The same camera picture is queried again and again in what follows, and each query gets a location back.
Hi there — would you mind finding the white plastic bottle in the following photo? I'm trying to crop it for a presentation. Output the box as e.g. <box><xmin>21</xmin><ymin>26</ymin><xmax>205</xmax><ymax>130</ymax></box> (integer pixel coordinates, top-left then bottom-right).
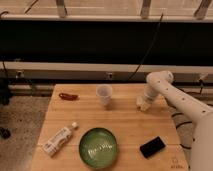
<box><xmin>42</xmin><ymin>122</ymin><xmax>78</xmax><ymax>157</ymax></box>

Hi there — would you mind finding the red chili pepper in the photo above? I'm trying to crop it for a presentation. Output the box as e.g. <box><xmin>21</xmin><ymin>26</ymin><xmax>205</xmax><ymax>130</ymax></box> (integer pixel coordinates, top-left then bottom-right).
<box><xmin>59</xmin><ymin>93</ymin><xmax>78</xmax><ymax>101</ymax></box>

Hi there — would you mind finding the black object on floor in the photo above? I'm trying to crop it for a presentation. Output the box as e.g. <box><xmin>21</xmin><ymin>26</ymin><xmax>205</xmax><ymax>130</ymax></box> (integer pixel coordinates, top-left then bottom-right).
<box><xmin>0</xmin><ymin>127</ymin><xmax>11</xmax><ymax>139</ymax></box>

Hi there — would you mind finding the green bowl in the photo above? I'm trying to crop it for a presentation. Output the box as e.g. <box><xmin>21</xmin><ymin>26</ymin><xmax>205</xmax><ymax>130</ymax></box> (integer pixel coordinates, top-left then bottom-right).
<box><xmin>79</xmin><ymin>127</ymin><xmax>118</xmax><ymax>170</ymax></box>

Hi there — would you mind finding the translucent white cup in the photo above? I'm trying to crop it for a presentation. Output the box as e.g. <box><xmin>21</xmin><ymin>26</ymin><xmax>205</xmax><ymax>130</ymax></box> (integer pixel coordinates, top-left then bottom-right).
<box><xmin>96</xmin><ymin>84</ymin><xmax>113</xmax><ymax>106</ymax></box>

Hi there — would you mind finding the black cable on floor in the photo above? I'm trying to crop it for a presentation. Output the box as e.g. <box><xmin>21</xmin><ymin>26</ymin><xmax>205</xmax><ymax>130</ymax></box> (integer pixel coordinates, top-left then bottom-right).
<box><xmin>171</xmin><ymin>111</ymin><xmax>198</xmax><ymax>150</ymax></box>

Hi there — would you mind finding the black smartphone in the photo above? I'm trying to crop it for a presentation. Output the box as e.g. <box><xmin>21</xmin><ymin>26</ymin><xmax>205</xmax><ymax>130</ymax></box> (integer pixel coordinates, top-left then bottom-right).
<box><xmin>140</xmin><ymin>136</ymin><xmax>166</xmax><ymax>159</ymax></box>

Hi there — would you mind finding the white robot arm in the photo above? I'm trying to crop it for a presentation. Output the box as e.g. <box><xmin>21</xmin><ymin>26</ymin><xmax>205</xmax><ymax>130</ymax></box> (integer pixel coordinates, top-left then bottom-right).
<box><xmin>139</xmin><ymin>71</ymin><xmax>213</xmax><ymax>171</ymax></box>

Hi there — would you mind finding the black hanging cable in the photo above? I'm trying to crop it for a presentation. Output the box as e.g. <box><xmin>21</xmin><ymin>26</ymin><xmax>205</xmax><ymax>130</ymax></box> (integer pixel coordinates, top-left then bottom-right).
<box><xmin>125</xmin><ymin>12</ymin><xmax>165</xmax><ymax>83</ymax></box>

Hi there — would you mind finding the white sponge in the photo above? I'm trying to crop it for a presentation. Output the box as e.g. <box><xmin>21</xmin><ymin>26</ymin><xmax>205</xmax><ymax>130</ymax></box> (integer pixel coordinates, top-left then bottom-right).
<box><xmin>136</xmin><ymin>97</ymin><xmax>149</xmax><ymax>111</ymax></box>

